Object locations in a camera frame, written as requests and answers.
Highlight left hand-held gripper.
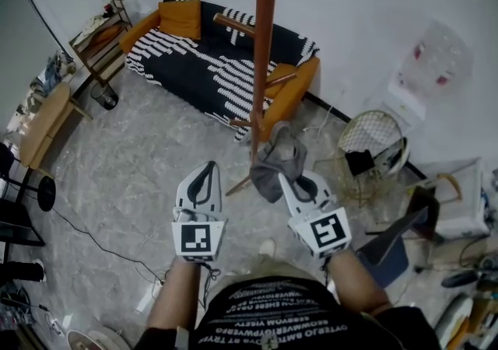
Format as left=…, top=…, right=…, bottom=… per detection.
left=170, top=160, right=228, bottom=263

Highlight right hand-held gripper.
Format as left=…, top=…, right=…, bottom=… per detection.
left=278, top=170, right=353, bottom=261

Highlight grey cloth garment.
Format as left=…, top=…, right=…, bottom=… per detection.
left=249, top=120, right=309, bottom=204

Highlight brown wooden coat rack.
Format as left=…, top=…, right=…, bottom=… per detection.
left=212, top=0, right=299, bottom=198

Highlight person's left forearm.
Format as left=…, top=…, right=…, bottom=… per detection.
left=145, top=257, right=204, bottom=331

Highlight person's right forearm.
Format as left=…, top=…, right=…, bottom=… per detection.
left=328, top=248, right=392, bottom=317

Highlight wooden side shelf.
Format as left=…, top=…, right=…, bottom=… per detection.
left=68, top=0, right=134, bottom=87

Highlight black cloth item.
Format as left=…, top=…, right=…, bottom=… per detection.
left=343, top=149, right=377, bottom=178

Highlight person's right white shoe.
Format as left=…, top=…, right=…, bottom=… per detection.
left=258, top=238, right=278, bottom=258

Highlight person's beige trousers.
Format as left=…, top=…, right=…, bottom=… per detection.
left=216, top=254, right=328, bottom=296

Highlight white curved panel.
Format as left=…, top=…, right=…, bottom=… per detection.
left=374, top=137, right=410, bottom=179

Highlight small orange sofa cushion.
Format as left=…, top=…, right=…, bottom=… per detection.
left=265, top=61, right=300, bottom=100

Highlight person's black printed t-shirt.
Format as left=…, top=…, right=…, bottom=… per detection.
left=133, top=276, right=444, bottom=350

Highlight white water dispenser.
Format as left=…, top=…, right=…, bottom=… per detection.
left=388, top=79, right=427, bottom=128

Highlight black standing fan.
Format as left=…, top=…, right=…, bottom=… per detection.
left=0, top=141, right=58, bottom=213

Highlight white box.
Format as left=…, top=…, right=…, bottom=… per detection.
left=423, top=156, right=493, bottom=241

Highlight oval wooden coffee table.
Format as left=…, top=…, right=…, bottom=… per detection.
left=18, top=81, right=94, bottom=171

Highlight black shoe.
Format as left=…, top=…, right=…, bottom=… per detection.
left=440, top=269, right=480, bottom=290

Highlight white round bin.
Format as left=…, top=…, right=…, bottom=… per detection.
left=65, top=324, right=132, bottom=350

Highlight large orange sofa cushion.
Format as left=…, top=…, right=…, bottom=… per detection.
left=156, top=0, right=203, bottom=40

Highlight black desk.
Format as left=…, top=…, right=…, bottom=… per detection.
left=0, top=198, right=46, bottom=249

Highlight flat orange cushion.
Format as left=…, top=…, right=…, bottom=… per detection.
left=89, top=25, right=122, bottom=47

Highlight clear water bottle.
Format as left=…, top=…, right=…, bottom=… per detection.
left=396, top=20, right=475, bottom=100

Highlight blue cloth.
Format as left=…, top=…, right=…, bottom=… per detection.
left=32, top=54, right=78, bottom=89

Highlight grey roller blind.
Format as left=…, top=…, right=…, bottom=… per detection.
left=0, top=0, right=60, bottom=124

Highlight gold wire chair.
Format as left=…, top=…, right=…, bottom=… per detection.
left=314, top=108, right=406, bottom=210

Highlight black floor cable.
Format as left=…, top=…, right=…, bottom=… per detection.
left=51, top=205, right=165, bottom=282

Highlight black wire waste bin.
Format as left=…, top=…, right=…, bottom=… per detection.
left=89, top=82, right=120, bottom=111

